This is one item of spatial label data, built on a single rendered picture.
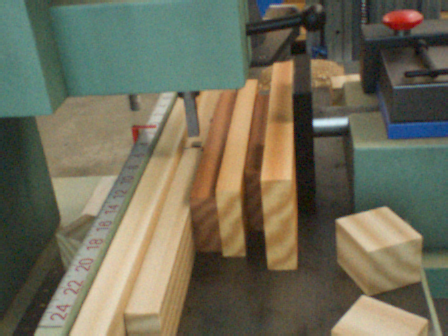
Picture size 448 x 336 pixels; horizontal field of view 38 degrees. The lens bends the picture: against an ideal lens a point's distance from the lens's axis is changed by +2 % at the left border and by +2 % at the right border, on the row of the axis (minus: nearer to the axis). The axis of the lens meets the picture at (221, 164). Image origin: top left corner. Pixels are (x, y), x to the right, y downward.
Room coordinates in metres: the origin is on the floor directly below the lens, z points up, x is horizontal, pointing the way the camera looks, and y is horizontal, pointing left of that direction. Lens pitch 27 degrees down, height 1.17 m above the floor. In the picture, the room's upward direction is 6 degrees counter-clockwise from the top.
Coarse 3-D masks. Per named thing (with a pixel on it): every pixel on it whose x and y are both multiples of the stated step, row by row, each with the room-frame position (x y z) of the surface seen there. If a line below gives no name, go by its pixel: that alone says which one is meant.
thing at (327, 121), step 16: (304, 64) 0.50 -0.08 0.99; (304, 80) 0.47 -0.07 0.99; (304, 96) 0.44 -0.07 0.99; (304, 112) 0.44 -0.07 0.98; (320, 112) 0.48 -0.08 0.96; (336, 112) 0.48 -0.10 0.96; (352, 112) 0.47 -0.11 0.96; (304, 128) 0.44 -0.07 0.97; (320, 128) 0.47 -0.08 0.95; (336, 128) 0.47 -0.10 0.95; (304, 144) 0.44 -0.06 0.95; (304, 160) 0.44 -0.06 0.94; (304, 176) 0.44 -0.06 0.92; (304, 192) 0.44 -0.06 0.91
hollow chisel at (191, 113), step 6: (186, 102) 0.48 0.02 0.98; (192, 102) 0.48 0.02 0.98; (186, 108) 0.48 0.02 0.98; (192, 108) 0.48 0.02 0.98; (186, 114) 0.48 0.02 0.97; (192, 114) 0.48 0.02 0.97; (186, 120) 0.49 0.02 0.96; (192, 120) 0.48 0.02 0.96; (198, 120) 0.49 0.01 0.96; (192, 126) 0.48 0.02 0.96; (198, 126) 0.49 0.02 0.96; (192, 132) 0.48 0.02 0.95; (198, 132) 0.48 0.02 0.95
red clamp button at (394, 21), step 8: (384, 16) 0.52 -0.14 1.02; (392, 16) 0.51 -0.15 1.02; (400, 16) 0.50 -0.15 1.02; (408, 16) 0.50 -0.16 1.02; (416, 16) 0.50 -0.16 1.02; (384, 24) 0.51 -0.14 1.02; (392, 24) 0.50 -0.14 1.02; (400, 24) 0.50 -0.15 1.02; (408, 24) 0.49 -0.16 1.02; (416, 24) 0.50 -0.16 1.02
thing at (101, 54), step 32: (64, 0) 0.48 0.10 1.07; (96, 0) 0.47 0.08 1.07; (128, 0) 0.46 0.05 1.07; (160, 0) 0.46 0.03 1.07; (192, 0) 0.45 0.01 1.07; (224, 0) 0.45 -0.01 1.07; (64, 32) 0.47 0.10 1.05; (96, 32) 0.46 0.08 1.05; (128, 32) 0.46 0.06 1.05; (160, 32) 0.46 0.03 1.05; (192, 32) 0.45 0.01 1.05; (224, 32) 0.45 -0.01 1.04; (64, 64) 0.47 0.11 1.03; (96, 64) 0.46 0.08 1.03; (128, 64) 0.46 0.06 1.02; (160, 64) 0.46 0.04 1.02; (192, 64) 0.45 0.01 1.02; (224, 64) 0.45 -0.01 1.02; (192, 96) 0.48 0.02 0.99
